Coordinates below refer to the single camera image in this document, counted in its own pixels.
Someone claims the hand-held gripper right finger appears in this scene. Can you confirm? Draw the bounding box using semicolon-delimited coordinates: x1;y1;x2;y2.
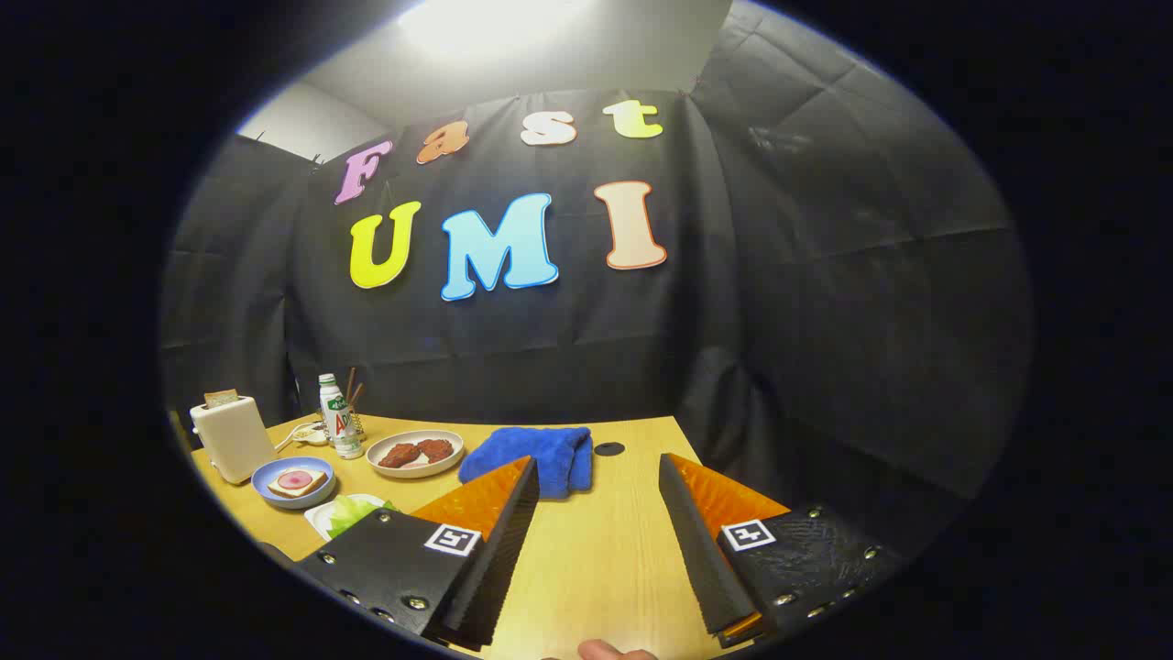
658;453;904;649

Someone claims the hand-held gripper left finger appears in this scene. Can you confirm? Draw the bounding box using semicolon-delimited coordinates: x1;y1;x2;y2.
293;456;540;654

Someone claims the green lettuce leaf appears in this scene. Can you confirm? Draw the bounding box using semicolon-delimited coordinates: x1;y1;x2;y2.
327;496;400;539

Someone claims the beige plate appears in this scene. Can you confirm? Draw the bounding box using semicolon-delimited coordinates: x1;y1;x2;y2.
366;430;466;480

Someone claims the blue towel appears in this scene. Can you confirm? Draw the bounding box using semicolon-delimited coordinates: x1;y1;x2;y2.
457;426;594;501

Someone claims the white plate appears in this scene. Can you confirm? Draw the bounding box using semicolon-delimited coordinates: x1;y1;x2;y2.
304;494;400;542

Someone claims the white bread slice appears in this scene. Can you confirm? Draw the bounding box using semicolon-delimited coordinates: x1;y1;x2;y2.
267;467;329;500

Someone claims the white drink bottle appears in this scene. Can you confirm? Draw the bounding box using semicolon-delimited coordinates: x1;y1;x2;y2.
318;373;365;460

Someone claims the black backdrop cloth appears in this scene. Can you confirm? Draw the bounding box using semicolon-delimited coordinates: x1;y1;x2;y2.
160;0;1036;560

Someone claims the blue plate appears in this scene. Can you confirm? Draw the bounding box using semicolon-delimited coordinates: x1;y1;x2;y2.
250;456;337;511

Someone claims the white toaster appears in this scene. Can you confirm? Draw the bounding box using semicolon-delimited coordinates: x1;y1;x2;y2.
190;395;279;485

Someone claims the metal wire utensil holder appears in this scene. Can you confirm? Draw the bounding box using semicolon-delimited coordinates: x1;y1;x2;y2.
323;403;366;441

